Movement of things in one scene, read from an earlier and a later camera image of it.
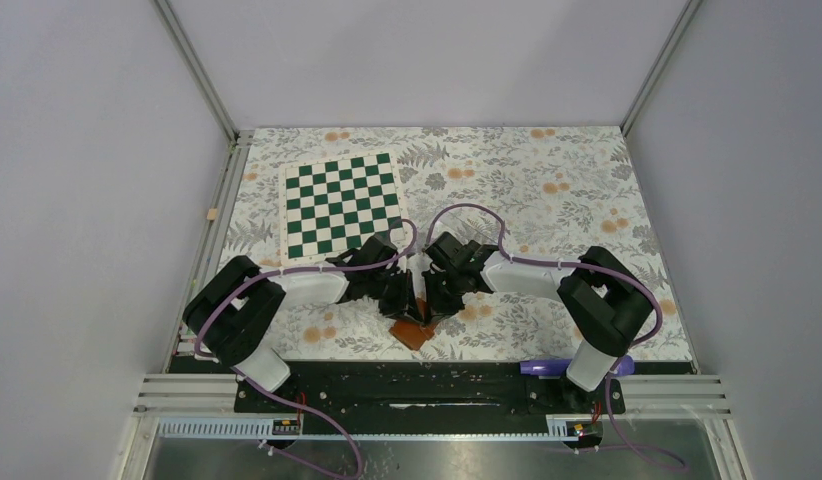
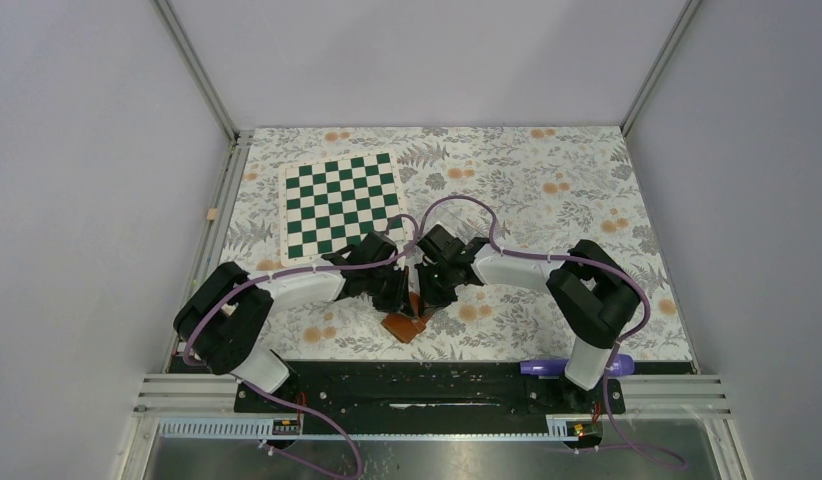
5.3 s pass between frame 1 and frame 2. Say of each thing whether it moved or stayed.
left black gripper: stayed
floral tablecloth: stayed
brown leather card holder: moved
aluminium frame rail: stayed
